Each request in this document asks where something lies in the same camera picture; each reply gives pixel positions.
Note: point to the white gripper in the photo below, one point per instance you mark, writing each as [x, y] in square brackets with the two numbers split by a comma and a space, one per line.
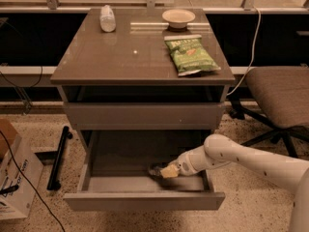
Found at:
[183, 165]

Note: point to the silver redbull can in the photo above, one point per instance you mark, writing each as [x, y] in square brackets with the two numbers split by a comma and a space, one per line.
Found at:
[158, 170]

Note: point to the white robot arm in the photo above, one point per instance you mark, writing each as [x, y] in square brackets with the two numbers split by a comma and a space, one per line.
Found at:
[218, 150]

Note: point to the open grey middle drawer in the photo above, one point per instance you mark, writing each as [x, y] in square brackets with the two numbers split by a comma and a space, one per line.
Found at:
[115, 176]

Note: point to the closed grey top drawer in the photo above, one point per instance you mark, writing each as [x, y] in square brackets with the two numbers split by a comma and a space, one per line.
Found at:
[144, 116]

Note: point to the grey drawer cabinet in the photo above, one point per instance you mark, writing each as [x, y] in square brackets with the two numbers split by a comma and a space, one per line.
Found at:
[133, 64]

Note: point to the black metal bar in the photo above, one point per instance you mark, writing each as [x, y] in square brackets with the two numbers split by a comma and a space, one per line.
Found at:
[54, 183]

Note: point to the green chip bag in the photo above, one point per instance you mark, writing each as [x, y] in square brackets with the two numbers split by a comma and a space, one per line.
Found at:
[189, 55]

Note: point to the grey office chair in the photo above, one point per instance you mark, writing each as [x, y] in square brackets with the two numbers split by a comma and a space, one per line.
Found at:
[282, 93]

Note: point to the white cardboard box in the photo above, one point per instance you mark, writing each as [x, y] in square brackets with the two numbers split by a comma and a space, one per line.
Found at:
[19, 172]

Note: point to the white ceramic bowl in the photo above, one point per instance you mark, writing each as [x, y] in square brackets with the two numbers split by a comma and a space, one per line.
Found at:
[178, 18]

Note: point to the clear plastic water bottle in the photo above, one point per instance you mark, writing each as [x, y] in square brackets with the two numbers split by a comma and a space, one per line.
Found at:
[107, 19]

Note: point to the brown cardboard box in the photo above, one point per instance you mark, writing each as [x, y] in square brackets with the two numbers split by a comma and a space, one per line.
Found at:
[7, 136]

